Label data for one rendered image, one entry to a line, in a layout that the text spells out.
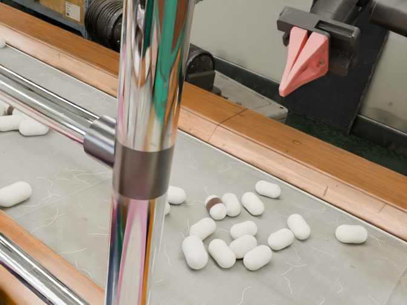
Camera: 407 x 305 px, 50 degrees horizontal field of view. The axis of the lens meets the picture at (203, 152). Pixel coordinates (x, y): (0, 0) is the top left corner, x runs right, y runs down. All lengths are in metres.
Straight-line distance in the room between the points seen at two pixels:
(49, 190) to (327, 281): 0.32
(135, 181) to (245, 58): 2.73
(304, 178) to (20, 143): 0.37
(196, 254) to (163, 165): 0.27
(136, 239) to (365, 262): 0.37
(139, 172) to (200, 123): 0.50
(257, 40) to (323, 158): 2.23
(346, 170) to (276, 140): 0.11
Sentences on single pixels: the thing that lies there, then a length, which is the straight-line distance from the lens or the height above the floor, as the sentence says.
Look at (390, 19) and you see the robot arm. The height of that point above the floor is 0.95.
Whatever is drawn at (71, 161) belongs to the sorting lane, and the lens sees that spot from 0.57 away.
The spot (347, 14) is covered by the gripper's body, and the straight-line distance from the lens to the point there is 0.59.
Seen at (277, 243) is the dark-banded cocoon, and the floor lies 0.75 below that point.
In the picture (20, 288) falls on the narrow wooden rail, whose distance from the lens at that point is 0.39.
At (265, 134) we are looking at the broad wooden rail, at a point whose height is 0.76.
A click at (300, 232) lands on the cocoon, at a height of 0.75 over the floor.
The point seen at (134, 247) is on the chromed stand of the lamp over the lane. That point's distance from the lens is 0.19.
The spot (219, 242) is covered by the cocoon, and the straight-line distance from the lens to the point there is 0.44.
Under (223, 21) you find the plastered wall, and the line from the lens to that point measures 2.95.
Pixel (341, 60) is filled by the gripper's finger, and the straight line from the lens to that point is 0.59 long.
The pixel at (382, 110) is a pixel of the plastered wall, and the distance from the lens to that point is 2.59.
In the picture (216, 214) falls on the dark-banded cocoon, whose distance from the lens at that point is 0.49.
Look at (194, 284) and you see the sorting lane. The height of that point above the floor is 0.74.
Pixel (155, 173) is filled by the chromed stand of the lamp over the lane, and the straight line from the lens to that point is 0.16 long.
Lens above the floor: 1.05
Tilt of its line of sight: 30 degrees down
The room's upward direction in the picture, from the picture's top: 11 degrees clockwise
